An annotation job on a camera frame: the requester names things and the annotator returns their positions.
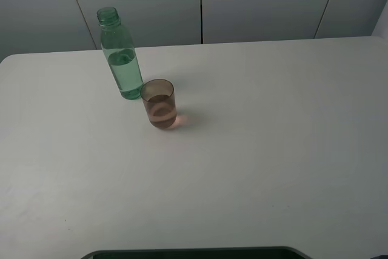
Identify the green transparent water bottle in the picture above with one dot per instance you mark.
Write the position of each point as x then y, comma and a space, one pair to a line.
119, 51

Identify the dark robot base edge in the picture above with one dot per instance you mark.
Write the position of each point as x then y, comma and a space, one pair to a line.
223, 252

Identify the pink translucent plastic cup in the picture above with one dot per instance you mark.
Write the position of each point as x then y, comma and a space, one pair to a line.
158, 97

